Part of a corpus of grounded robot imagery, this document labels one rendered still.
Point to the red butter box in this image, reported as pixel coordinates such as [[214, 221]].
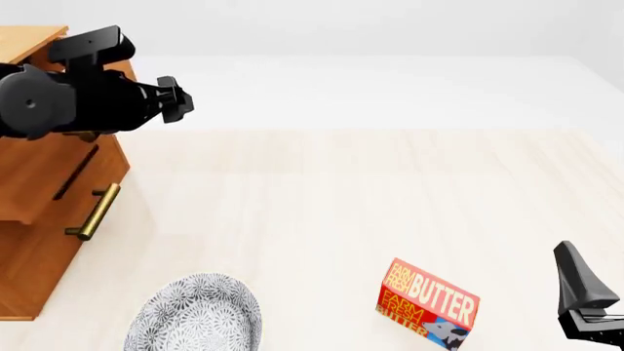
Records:
[[429, 303]]

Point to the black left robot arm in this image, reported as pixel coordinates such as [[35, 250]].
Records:
[[73, 106]]

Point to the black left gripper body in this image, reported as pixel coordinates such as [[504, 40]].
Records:
[[168, 96]]

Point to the black plate on stalk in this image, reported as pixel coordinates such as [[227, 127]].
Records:
[[88, 44]]

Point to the wooden cabinet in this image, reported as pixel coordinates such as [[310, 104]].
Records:
[[29, 263]]

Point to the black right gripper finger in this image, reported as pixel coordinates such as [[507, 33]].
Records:
[[580, 281]]

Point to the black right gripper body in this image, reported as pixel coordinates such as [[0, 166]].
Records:
[[592, 327]]

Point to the grey patterned bowl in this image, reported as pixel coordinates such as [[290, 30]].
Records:
[[197, 314]]

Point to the wooden drawer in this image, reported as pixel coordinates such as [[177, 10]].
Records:
[[53, 172], [34, 270]]

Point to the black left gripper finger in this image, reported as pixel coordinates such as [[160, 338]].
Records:
[[186, 107], [182, 94]]

